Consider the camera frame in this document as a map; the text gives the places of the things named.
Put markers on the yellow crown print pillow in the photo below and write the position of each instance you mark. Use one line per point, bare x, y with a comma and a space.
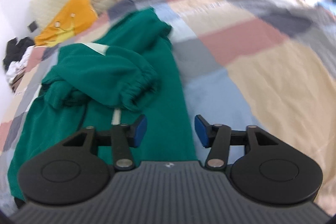
71, 14

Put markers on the green garment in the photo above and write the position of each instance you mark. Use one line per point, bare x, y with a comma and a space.
162, 82

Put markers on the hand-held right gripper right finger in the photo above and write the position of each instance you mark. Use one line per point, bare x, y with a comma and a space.
200, 132

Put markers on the black and white clothes pile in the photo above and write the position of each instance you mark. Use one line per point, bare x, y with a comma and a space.
17, 56

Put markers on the dark wall socket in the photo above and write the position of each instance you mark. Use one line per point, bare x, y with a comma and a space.
32, 26

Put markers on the light blue cloth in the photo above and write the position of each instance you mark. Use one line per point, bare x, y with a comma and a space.
326, 7

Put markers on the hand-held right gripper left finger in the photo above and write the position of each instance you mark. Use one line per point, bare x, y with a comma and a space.
139, 132

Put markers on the pastel patchwork duvet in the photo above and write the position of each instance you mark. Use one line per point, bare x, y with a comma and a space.
262, 69

